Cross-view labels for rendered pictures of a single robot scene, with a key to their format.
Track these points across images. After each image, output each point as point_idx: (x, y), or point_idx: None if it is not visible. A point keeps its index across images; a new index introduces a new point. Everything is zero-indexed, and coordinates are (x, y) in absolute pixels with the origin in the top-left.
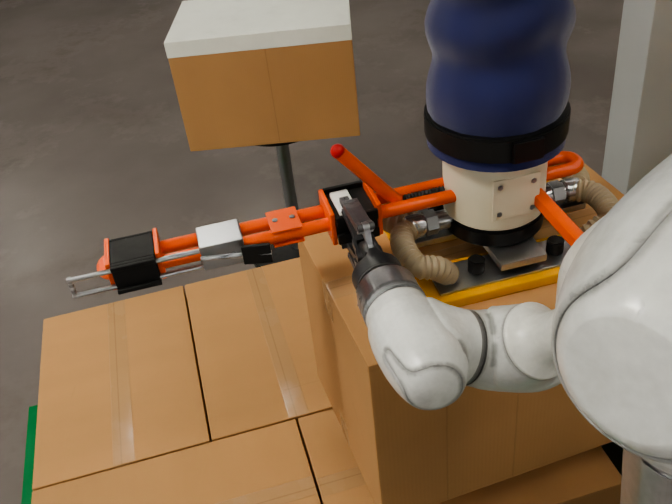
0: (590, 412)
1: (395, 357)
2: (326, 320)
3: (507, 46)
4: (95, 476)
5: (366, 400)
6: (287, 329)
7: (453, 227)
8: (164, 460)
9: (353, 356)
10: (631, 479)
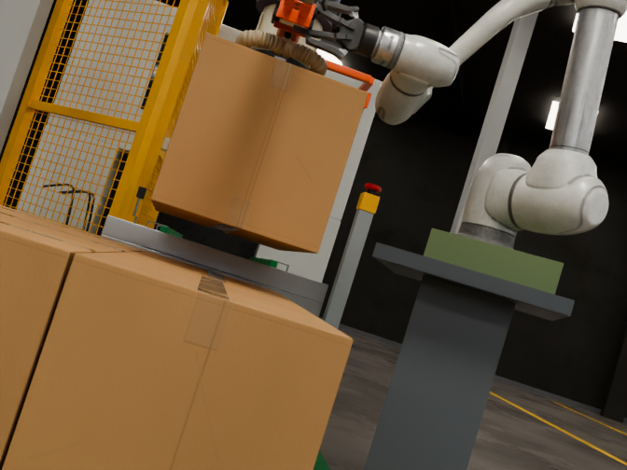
0: None
1: (446, 50)
2: (260, 98)
3: None
4: (97, 254)
5: (346, 128)
6: None
7: (288, 61)
8: (115, 255)
9: (333, 100)
10: (603, 23)
